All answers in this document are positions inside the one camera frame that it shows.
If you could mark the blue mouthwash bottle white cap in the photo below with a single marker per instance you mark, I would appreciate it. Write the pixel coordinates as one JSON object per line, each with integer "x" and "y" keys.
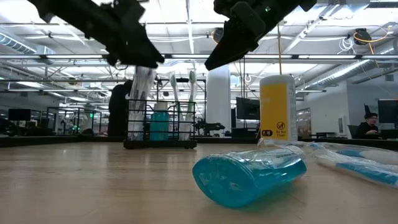
{"x": 245, "y": 180}
{"x": 164, "y": 124}
{"x": 154, "y": 127}

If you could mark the black background workcell frame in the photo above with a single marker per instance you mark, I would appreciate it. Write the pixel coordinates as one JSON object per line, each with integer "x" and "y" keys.
{"x": 71, "y": 108}

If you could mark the person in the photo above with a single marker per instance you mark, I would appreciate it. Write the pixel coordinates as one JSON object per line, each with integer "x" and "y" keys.
{"x": 368, "y": 126}
{"x": 119, "y": 109}

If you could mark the black aluminium table frame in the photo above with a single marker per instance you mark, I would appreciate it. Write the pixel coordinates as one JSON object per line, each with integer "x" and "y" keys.
{"x": 37, "y": 140}

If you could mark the yellow wipes canister white lid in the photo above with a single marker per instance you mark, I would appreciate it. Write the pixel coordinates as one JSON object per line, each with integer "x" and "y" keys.
{"x": 275, "y": 112}

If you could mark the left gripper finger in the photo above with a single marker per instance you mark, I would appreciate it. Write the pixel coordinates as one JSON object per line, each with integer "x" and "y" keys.
{"x": 130, "y": 62}
{"x": 140, "y": 46}

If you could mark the black monitor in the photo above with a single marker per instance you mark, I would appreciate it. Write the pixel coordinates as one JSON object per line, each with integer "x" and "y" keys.
{"x": 247, "y": 109}
{"x": 388, "y": 110}
{"x": 18, "y": 114}

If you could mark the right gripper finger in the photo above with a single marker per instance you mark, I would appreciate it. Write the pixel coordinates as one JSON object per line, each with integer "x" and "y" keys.
{"x": 230, "y": 46}

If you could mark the black background robot arm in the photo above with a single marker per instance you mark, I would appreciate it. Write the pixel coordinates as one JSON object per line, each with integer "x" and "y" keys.
{"x": 211, "y": 127}

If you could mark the blue white toothbrush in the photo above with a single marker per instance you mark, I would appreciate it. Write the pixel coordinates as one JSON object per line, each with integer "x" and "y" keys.
{"x": 133, "y": 102}
{"x": 360, "y": 172}
{"x": 280, "y": 143}
{"x": 373, "y": 155}

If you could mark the orange white toothbrush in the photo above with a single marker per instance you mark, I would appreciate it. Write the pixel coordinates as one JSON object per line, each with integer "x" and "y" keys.
{"x": 141, "y": 93}

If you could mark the purple white toothbrush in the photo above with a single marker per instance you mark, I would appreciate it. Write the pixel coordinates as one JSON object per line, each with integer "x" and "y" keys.
{"x": 149, "y": 84}

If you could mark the silver ventilation duct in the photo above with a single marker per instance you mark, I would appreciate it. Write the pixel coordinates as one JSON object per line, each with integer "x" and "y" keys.
{"x": 15, "y": 43}
{"x": 348, "y": 71}

